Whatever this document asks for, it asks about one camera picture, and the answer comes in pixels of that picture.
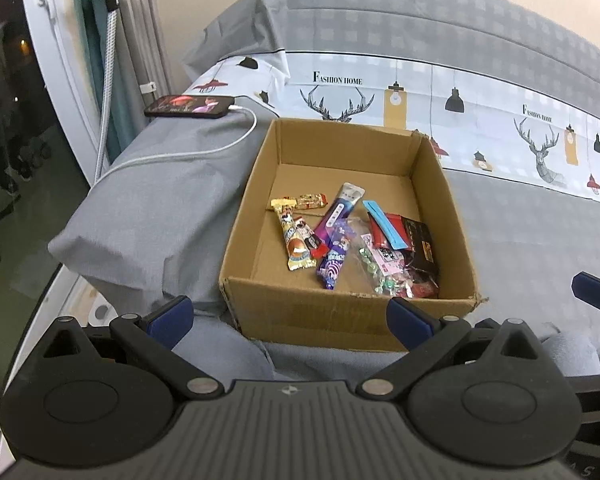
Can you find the clear pink candy bag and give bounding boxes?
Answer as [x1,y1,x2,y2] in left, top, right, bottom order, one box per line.
[355,232,416,298]

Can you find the grey printed bed sheet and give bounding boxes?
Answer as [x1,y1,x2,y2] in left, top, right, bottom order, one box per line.
[47,0,600,381]

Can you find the large red snack packet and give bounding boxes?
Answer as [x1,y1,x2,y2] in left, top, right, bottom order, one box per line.
[367,212,441,300]

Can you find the pink red small packet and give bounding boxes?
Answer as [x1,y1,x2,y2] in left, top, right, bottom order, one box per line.
[296,192,329,211]

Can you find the dark brown chocolate bar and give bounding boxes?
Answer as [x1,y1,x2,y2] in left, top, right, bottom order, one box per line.
[399,216,440,278]

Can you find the black smartphone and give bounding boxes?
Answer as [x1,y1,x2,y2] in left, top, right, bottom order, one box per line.
[144,94,237,120]

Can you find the grey curtain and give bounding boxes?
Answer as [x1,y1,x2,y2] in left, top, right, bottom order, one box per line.
[72,0,178,158]

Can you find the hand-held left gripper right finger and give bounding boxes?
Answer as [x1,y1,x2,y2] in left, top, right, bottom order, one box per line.
[356,297,561,401]

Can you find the purple small candy packet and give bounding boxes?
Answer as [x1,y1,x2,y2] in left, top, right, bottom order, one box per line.
[331,220,357,252]
[316,250,352,292]

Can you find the red stick packet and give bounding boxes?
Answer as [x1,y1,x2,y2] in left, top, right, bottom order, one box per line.
[305,232,330,260]

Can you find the white charging cable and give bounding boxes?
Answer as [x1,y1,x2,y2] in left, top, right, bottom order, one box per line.
[94,105,258,186]

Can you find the grey pillow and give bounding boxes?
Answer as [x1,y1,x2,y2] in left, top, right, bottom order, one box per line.
[47,110,281,313]

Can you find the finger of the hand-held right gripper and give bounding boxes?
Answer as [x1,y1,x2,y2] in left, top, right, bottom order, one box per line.
[571,271,600,321]

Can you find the white window frame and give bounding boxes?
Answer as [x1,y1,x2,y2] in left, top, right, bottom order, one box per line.
[17,0,113,186]

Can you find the blue stick packet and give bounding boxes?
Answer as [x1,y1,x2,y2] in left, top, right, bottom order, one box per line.
[362,200,411,251]

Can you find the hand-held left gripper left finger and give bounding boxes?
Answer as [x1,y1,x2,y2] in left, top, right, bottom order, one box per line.
[25,296,225,401]

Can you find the pale grey cloth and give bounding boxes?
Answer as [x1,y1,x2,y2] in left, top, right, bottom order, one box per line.
[170,317,600,383]

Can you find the yellow cartoon snack packet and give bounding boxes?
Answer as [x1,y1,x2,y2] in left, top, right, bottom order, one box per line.
[271,197,317,272]

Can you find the white purple long packet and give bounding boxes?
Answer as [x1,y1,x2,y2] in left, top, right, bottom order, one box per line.
[312,182,366,246]

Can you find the brown cardboard box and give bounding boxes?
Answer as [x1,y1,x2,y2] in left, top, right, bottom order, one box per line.
[219,117,488,353]

